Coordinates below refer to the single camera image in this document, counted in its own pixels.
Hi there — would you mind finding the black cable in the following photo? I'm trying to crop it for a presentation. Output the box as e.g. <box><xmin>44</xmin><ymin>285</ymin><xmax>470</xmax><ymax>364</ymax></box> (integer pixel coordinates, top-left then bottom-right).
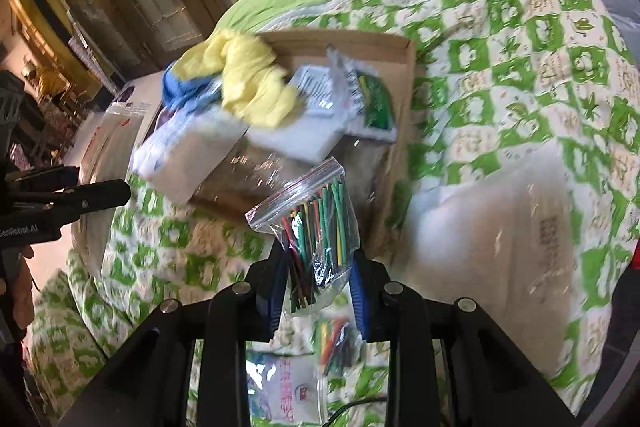
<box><xmin>320</xmin><ymin>397</ymin><xmax>391</xmax><ymax>427</ymax></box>

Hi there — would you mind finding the white foam block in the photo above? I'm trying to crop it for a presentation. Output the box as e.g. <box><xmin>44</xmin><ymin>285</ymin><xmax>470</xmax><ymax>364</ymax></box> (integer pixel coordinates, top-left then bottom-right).
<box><xmin>247</xmin><ymin>107</ymin><xmax>346</xmax><ymax>162</ymax></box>

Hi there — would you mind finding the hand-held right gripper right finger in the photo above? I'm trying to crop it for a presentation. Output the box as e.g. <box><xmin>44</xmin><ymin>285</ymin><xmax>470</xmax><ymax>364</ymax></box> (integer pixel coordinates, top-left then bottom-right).
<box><xmin>349</xmin><ymin>249</ymin><xmax>581</xmax><ymax>427</ymax></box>

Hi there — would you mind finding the green packet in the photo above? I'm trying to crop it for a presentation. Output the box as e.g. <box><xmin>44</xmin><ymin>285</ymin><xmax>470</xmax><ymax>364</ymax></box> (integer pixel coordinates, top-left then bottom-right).
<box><xmin>327</xmin><ymin>47</ymin><xmax>401</xmax><ymax>142</ymax></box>

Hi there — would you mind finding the zip bag of coloured tubes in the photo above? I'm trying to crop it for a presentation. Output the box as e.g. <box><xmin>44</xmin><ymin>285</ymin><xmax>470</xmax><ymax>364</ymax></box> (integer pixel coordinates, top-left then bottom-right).
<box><xmin>245</xmin><ymin>157</ymin><xmax>361</xmax><ymax>318</ymax></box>
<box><xmin>312</xmin><ymin>317</ymin><xmax>366</xmax><ymax>378</ymax></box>

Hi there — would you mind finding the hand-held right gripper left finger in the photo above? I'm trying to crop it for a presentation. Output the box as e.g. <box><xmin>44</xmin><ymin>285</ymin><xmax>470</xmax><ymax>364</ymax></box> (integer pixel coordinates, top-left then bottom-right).
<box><xmin>57</xmin><ymin>247</ymin><xmax>292</xmax><ymax>427</ymax></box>

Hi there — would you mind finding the clear plastic bag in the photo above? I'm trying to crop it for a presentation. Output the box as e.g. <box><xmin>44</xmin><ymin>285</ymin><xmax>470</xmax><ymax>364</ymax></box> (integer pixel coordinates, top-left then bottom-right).
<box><xmin>200</xmin><ymin>142</ymin><xmax>396</xmax><ymax>228</ymax></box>

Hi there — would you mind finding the white printed gauze packet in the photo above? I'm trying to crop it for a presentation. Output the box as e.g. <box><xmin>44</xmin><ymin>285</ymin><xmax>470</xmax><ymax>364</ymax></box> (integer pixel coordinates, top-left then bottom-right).
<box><xmin>287</xmin><ymin>64</ymin><xmax>346</xmax><ymax>120</ymax></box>

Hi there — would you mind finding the large white cotton pack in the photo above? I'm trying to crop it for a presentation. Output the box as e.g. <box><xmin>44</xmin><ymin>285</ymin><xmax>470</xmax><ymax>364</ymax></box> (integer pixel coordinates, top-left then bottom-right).
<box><xmin>400</xmin><ymin>142</ymin><xmax>596</xmax><ymax>388</ymax></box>

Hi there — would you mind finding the clear bag red stripe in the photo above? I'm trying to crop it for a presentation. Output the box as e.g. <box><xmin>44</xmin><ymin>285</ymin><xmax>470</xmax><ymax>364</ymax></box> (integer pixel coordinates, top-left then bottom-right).
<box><xmin>80</xmin><ymin>99</ymin><xmax>151</xmax><ymax>188</ymax></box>

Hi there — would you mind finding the cardboard box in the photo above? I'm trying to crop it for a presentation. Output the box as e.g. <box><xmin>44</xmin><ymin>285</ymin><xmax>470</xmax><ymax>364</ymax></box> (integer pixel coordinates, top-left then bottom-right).
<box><xmin>190</xmin><ymin>29</ymin><xmax>418</xmax><ymax>258</ymax></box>

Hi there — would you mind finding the person's left hand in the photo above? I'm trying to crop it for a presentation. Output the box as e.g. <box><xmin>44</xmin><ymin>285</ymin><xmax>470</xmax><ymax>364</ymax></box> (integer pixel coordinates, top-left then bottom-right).
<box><xmin>0</xmin><ymin>244</ymin><xmax>35</xmax><ymax>343</ymax></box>

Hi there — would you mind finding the yellow cloth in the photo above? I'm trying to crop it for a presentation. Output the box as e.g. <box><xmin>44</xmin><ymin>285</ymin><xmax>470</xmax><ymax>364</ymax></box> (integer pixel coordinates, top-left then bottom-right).
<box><xmin>177</xmin><ymin>29</ymin><xmax>301</xmax><ymax>130</ymax></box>

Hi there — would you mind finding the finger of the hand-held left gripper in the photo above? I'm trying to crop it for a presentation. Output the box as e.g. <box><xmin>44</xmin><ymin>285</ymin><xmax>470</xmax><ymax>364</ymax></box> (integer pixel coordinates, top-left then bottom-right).
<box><xmin>5</xmin><ymin>166</ymin><xmax>81</xmax><ymax>195</ymax></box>
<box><xmin>10</xmin><ymin>179</ymin><xmax>132</xmax><ymax>228</ymax></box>

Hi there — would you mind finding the green patterned blanket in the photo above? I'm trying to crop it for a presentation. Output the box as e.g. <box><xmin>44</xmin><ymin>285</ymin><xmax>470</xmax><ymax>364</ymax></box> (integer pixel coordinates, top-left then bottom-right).
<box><xmin>25</xmin><ymin>0</ymin><xmax>640</xmax><ymax>427</ymax></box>

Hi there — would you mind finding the blue cloth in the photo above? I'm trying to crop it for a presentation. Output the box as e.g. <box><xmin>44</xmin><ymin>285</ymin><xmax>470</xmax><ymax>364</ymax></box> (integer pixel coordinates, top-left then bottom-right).
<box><xmin>161</xmin><ymin>62</ymin><xmax>223</xmax><ymax>112</ymax></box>

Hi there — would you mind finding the white packet red print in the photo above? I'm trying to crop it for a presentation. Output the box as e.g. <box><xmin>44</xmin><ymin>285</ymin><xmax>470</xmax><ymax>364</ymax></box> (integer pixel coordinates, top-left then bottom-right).
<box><xmin>247</xmin><ymin>349</ymin><xmax>326</xmax><ymax>425</ymax></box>

